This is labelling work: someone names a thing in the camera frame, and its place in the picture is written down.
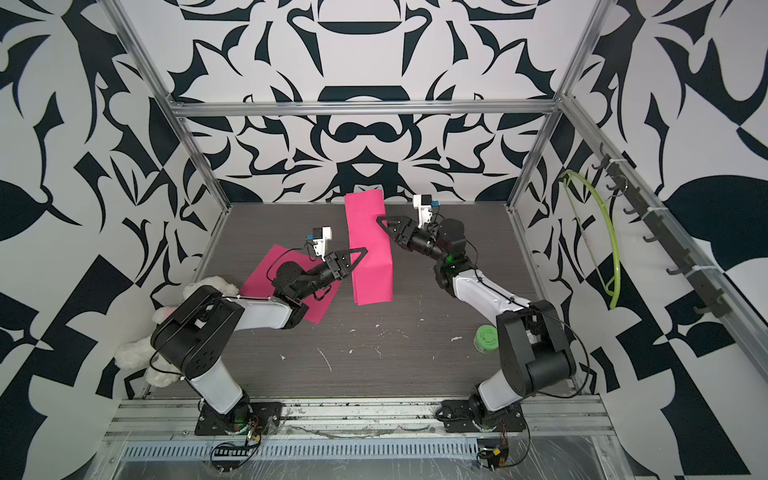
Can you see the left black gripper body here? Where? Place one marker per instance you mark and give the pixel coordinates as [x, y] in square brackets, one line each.
[337, 274]

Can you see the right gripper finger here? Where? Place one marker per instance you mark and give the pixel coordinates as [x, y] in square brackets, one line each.
[392, 231]
[389, 219]

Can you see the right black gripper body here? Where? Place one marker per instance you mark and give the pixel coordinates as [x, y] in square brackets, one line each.
[406, 243]

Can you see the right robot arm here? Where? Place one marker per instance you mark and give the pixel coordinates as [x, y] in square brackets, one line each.
[534, 350]

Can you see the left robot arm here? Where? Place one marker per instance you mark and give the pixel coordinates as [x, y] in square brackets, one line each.
[193, 337]

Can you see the green lidded jar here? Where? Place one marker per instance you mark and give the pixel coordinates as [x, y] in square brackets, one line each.
[486, 339]

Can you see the right small electronics board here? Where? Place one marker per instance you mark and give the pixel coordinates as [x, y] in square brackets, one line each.
[493, 458]

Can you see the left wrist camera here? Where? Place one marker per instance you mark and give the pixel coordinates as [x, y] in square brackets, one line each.
[317, 242]

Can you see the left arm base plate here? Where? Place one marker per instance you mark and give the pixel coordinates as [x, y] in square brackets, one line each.
[253, 417]

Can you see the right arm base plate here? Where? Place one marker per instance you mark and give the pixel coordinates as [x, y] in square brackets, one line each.
[471, 416]

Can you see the black wall hook rail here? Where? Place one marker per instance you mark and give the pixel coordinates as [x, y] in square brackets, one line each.
[664, 229]

